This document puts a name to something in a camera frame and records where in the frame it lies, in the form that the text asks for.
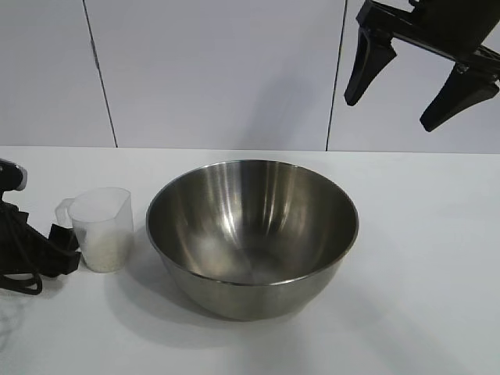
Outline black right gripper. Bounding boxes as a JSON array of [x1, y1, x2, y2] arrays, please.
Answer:
[[343, 0, 500, 133]]

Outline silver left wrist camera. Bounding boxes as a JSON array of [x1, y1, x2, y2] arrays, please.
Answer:
[[0, 158, 28, 192]]

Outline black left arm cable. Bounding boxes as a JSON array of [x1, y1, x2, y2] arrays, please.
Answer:
[[0, 272, 43, 296]]

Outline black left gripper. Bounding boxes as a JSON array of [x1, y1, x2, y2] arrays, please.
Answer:
[[0, 198, 82, 279]]

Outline translucent plastic measuring cup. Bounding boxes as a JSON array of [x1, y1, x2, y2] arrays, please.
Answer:
[[54, 187, 134, 274]]

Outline white rice grains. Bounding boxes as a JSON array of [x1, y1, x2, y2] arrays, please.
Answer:
[[77, 226, 133, 273]]

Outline stainless steel mixing bowl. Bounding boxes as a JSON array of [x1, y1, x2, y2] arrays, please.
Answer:
[[145, 159, 359, 322]]

